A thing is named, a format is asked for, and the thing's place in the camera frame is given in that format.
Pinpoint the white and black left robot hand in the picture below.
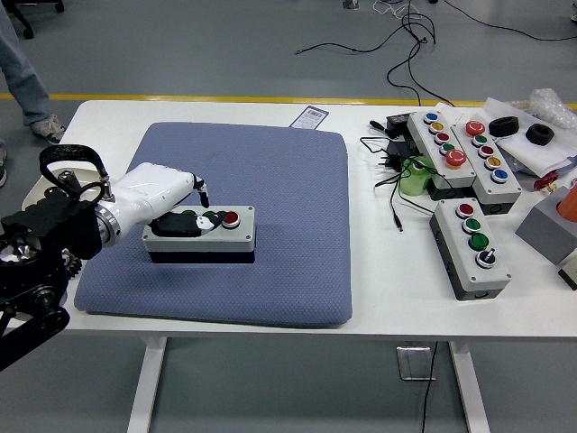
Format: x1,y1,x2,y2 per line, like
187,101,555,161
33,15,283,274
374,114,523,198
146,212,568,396
107,161,232,239

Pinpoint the grey four-button control box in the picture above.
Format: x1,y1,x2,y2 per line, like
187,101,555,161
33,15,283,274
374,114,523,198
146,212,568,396
428,199,513,302
142,205,257,266

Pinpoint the grey five-button control box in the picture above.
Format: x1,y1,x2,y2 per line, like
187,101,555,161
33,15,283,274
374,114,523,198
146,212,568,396
407,110,479,202
452,119,524,217

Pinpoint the red mushroom button part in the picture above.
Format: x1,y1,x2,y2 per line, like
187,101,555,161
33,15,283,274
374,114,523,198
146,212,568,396
534,173,560,193

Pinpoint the brown and silver cylinder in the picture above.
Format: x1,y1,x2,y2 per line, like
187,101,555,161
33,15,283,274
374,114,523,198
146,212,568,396
59,170,80,194

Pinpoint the blue-grey padded mat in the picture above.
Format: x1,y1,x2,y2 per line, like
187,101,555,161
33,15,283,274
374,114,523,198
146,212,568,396
74,121,353,329

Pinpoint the purple and white label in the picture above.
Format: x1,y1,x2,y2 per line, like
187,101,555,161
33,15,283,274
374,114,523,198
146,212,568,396
290,105,330,130

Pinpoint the white table leg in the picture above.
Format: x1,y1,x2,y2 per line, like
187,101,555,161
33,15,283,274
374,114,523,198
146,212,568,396
126,336,169,433
448,340,491,433

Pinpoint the black office chair base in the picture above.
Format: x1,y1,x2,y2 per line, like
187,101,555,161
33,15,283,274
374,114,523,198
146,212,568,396
7,0,66,41

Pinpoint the black plug charger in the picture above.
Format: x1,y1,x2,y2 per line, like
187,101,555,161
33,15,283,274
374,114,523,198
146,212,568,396
372,138,423,173

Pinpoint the black power adapter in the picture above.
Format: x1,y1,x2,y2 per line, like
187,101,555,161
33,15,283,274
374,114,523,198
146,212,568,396
385,112,416,140

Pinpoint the green tape roll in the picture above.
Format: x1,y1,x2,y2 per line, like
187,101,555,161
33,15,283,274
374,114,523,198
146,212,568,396
398,155,434,198

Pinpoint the grey block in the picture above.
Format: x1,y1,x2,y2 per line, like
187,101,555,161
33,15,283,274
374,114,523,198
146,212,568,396
515,185,577,267

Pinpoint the clear bubble wrap bag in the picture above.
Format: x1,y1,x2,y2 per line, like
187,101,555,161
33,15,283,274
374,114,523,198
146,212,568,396
513,88,577,133

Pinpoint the orange cylinder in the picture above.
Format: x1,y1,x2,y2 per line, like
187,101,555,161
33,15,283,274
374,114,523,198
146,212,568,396
556,184,577,225

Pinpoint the beige and black box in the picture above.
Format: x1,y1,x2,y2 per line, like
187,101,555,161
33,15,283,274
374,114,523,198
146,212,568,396
557,252,577,291

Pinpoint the black floor cable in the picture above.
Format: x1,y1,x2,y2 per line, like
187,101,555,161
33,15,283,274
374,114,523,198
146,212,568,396
444,0,577,42
295,11,437,56
386,0,455,108

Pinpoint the thin black cable with plug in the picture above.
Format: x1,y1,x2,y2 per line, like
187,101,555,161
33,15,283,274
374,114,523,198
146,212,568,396
359,134,445,235

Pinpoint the white floor cable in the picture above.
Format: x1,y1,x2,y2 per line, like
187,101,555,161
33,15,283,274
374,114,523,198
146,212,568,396
372,0,409,20

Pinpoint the metal bracket under table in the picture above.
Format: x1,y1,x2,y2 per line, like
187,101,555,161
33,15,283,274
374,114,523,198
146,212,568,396
396,345,437,382

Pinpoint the black hanging cable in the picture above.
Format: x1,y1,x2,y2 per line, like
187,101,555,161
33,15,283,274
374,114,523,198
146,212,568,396
421,341,439,433

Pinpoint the black foam ring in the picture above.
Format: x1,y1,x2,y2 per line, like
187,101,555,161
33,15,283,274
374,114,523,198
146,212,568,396
525,124,555,146
489,115,519,136

